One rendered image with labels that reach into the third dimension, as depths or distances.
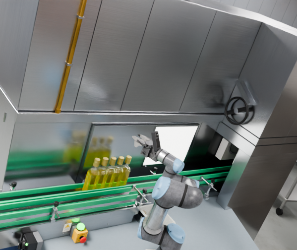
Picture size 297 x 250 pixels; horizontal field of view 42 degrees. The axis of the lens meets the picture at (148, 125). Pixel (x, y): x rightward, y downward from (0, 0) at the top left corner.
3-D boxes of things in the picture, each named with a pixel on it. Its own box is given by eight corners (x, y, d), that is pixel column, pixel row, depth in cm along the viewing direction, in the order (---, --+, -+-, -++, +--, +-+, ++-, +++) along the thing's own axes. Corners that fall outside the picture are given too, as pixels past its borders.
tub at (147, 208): (153, 213, 270) (157, 202, 266) (173, 234, 254) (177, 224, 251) (133, 217, 259) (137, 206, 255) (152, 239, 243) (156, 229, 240)
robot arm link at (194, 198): (210, 194, 183) (200, 177, 232) (188, 187, 183) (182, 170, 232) (203, 218, 183) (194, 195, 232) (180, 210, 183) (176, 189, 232)
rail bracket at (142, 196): (132, 194, 257) (137, 179, 253) (146, 211, 246) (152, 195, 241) (128, 195, 256) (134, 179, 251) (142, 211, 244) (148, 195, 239)
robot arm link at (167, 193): (158, 249, 220) (185, 199, 181) (133, 240, 220) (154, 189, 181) (163, 230, 228) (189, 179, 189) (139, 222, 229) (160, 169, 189)
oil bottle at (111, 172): (103, 192, 251) (112, 164, 243) (107, 197, 247) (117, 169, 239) (95, 193, 247) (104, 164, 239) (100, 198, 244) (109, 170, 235)
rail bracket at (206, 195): (195, 194, 302) (206, 170, 294) (209, 208, 291) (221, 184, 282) (191, 195, 299) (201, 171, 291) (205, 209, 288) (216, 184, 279)
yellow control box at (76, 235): (80, 233, 229) (83, 223, 226) (85, 242, 224) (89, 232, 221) (69, 235, 225) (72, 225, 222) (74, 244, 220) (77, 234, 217)
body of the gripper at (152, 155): (139, 153, 234) (154, 163, 228) (143, 140, 230) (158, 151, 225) (146, 150, 240) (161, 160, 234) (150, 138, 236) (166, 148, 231)
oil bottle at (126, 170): (118, 189, 258) (127, 162, 250) (122, 195, 255) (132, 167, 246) (111, 191, 255) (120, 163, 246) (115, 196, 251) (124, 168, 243)
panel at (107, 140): (182, 160, 303) (197, 122, 290) (184, 162, 301) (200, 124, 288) (79, 170, 246) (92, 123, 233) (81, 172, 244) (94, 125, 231)
